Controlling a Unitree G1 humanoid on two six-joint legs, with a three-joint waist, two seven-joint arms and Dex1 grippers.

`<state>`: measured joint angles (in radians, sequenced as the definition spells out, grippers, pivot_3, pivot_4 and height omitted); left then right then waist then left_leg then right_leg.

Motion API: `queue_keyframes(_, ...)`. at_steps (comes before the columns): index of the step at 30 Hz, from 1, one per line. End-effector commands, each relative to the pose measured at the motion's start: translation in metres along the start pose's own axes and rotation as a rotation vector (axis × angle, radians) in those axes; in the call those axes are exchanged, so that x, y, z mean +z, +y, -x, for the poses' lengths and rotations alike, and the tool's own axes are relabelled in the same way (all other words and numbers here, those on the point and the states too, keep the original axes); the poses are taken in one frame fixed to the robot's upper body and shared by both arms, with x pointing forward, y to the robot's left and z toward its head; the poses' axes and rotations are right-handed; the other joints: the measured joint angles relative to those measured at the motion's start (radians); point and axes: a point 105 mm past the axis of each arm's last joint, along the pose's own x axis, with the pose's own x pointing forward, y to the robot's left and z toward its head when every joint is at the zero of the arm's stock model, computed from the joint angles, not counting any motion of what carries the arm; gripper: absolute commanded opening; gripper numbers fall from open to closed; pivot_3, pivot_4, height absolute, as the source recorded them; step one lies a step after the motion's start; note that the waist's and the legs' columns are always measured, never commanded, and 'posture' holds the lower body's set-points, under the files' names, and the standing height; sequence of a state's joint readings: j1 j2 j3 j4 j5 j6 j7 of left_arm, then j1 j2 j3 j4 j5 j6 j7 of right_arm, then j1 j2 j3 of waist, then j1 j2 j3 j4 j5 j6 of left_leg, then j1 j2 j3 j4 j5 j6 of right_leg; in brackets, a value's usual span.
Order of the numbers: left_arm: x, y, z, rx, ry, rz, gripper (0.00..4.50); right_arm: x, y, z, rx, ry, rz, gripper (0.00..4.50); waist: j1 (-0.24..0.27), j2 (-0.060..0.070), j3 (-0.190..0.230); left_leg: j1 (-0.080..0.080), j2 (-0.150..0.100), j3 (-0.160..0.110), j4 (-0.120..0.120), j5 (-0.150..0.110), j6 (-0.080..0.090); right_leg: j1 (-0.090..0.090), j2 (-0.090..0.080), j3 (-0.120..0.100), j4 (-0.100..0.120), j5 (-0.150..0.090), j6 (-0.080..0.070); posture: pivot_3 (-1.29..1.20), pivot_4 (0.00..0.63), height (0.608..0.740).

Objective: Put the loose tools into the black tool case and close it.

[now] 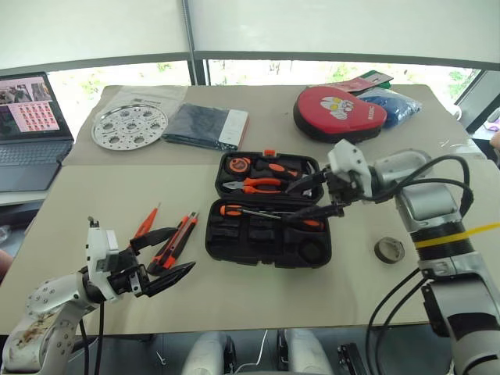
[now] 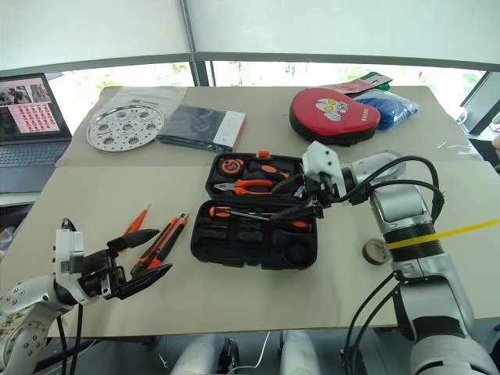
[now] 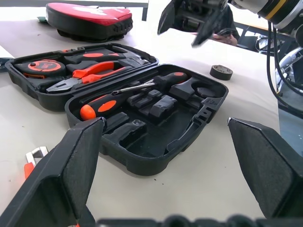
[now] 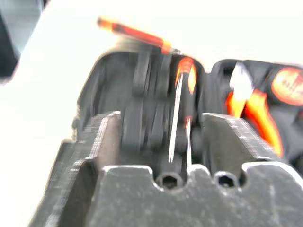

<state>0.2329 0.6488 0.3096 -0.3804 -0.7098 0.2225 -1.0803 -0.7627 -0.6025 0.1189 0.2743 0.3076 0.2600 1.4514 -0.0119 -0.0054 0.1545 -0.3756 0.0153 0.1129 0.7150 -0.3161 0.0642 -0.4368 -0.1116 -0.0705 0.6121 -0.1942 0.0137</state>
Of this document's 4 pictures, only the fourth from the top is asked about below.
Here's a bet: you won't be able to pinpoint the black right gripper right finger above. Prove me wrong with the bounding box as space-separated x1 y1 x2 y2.
202 112 286 172

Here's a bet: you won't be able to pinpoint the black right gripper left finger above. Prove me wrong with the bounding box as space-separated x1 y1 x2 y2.
30 110 122 227

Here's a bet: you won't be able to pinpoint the black plastic tool case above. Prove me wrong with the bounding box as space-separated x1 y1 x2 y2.
71 50 303 167

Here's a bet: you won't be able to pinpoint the orange black loose screwdriver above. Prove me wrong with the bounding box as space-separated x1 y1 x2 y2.
97 15 182 56

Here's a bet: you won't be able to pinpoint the small thin screwdriver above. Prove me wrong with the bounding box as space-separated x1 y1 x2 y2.
184 115 194 171

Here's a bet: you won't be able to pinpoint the round orange tape measure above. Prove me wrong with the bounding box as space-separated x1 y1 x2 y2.
270 67 303 106

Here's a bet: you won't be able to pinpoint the large orange black screwdriver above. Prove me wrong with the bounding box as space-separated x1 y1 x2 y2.
167 57 199 164

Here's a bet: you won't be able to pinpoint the orange handled pliers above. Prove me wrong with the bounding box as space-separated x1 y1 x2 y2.
225 61 285 158

